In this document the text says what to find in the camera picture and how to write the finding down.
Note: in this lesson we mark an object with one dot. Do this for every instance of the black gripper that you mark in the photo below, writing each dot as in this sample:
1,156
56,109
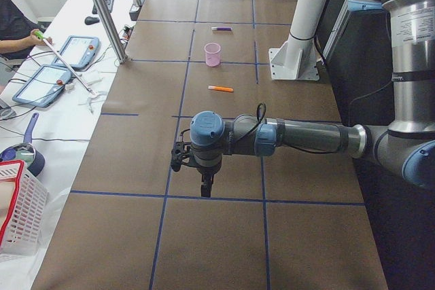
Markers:
206,172

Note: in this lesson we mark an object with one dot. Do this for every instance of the orange highlighter pen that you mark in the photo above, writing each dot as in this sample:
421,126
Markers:
220,89

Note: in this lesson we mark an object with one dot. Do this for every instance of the purple highlighter pen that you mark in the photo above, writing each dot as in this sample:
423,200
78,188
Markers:
221,28

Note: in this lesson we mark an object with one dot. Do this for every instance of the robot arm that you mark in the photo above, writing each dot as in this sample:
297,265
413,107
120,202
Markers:
405,147

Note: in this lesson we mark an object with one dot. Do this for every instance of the pink mesh pen holder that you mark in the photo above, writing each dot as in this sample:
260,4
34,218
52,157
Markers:
212,54

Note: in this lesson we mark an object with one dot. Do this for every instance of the far blue teach pendant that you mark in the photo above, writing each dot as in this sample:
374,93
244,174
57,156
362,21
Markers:
78,51

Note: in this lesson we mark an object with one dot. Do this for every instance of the blue teach pendant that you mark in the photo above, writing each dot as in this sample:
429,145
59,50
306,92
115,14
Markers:
78,51
43,87

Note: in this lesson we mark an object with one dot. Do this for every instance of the red white plastic basket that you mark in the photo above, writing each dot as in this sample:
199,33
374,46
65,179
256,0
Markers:
23,198

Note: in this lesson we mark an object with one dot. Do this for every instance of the near blue teach pendant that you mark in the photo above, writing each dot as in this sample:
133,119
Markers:
43,87

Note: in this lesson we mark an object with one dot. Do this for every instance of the black computer mouse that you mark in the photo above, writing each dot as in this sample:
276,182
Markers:
89,20

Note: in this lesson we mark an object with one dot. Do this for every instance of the white reacher grabber stick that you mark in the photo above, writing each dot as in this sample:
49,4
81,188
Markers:
93,93

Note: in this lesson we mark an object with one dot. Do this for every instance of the seated person in black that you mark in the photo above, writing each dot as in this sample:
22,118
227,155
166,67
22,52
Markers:
18,36

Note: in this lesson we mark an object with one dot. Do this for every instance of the aluminium frame post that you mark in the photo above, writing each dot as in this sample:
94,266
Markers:
110,29

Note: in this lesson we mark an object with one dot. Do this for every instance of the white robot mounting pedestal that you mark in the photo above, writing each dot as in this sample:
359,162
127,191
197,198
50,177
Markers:
296,58

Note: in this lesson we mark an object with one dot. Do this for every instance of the blue saucepan with handle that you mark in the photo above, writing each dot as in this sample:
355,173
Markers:
26,151

